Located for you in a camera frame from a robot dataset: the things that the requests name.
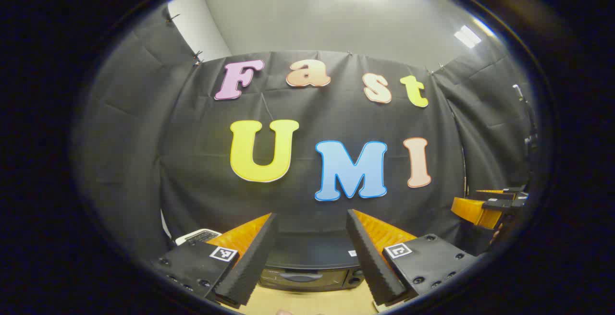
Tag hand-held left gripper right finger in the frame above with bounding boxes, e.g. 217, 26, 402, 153
346, 208, 477, 313

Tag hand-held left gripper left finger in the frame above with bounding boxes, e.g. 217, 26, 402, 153
150, 212, 280, 310

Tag black electric oven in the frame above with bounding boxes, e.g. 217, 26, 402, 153
258, 231, 368, 292

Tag white toaster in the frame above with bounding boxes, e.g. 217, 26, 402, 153
174, 229, 222, 247

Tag black backdrop cloth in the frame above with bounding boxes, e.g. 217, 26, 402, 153
72, 3, 541, 264

